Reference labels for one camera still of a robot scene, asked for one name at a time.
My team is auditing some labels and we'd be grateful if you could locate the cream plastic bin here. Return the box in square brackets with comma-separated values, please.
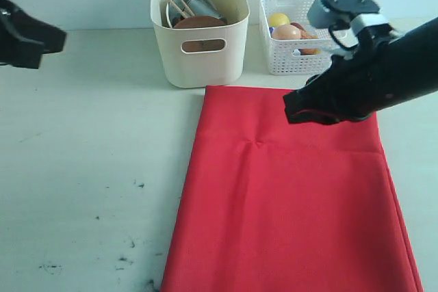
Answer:
[150, 0, 250, 88]

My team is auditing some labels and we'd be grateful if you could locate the red tablecloth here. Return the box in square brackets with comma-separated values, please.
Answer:
[161, 86, 422, 291]

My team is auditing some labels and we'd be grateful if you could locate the wooden chopstick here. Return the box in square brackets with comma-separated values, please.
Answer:
[180, 0, 195, 16]
[167, 0, 188, 18]

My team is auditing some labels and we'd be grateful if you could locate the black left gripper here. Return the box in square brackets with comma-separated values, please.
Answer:
[1, 0, 67, 69]

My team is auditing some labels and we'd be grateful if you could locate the white perforated plastic basket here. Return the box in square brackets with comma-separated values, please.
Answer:
[259, 0, 337, 75]

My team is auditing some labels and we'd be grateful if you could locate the orange fried chicken piece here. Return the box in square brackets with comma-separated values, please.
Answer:
[300, 30, 318, 40]

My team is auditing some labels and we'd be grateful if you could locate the brown wooden plate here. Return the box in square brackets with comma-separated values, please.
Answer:
[173, 16, 226, 29]

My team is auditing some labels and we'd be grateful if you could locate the yellow lemon with sticker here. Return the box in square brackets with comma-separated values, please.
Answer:
[268, 12, 290, 28]

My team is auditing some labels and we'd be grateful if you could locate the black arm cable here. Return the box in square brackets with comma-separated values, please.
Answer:
[326, 20, 360, 52]

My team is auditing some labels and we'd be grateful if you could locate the stainless steel cup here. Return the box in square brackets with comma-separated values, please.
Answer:
[173, 0, 227, 24]

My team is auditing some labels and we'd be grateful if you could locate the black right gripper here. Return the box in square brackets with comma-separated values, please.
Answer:
[283, 27, 404, 125]

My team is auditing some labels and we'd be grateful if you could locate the brown egg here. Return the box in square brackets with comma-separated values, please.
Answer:
[271, 25, 301, 40]

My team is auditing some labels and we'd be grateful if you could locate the yellow toy cheese wedge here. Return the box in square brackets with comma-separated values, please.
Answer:
[300, 49, 321, 55]

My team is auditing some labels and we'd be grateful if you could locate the white ceramic bowl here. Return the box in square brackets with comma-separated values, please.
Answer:
[165, 0, 211, 28]

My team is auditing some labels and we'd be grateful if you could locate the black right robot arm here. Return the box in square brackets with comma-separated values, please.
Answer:
[283, 19, 437, 125]

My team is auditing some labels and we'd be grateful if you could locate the red toy sausage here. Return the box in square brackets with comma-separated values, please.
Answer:
[290, 22, 307, 32]

